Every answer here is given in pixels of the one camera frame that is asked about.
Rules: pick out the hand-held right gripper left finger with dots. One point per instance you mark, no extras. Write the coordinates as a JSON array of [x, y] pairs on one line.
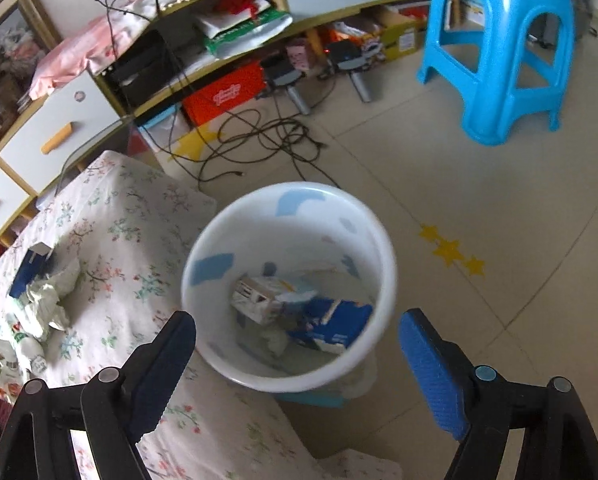
[[163, 376]]

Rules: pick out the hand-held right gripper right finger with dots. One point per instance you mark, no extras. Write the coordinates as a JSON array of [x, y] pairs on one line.
[[433, 380]]

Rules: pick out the white bottle green label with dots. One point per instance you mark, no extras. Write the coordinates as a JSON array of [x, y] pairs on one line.
[[29, 355]]

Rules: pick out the white paper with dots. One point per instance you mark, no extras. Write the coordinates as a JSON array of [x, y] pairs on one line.
[[49, 300], [274, 342]]

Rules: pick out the white plastic trash bin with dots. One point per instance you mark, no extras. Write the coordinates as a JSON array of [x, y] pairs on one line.
[[219, 240]]

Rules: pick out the blue cardboard carton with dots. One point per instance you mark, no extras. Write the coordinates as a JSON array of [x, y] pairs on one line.
[[26, 272]]

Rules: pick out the flattened blue white carton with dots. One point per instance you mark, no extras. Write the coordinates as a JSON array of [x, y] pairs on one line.
[[334, 325]]

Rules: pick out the small yellow star sticker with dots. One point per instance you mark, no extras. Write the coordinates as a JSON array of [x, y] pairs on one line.
[[429, 232], [449, 251], [475, 266]]

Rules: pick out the crumpled white carton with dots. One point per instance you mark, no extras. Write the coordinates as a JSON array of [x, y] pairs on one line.
[[259, 300]]

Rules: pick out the floral tablecloth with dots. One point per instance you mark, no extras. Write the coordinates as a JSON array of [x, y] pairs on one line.
[[119, 260]]

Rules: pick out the large yellow star sticker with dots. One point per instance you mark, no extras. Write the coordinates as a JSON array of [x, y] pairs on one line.
[[196, 142]]

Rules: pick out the white drawer cabinet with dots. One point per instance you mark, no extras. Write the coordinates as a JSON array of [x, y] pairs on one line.
[[79, 110]]

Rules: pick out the orange cardboard box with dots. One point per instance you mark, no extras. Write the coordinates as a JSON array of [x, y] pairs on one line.
[[224, 92]]

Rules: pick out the black box device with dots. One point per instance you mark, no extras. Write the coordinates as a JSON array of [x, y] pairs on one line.
[[139, 67]]

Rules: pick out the pink cloth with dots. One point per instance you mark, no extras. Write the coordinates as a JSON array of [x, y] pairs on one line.
[[69, 55]]

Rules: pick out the yellow cardboard box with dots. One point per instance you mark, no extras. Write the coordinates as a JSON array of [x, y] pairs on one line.
[[404, 35]]

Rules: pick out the small pink box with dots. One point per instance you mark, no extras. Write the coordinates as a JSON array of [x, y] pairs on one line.
[[300, 55]]

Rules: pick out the green white plastic bag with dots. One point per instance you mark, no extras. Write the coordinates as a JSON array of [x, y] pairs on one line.
[[249, 32]]

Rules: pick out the wooden picture frame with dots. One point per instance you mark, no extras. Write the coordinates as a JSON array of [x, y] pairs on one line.
[[14, 40]]

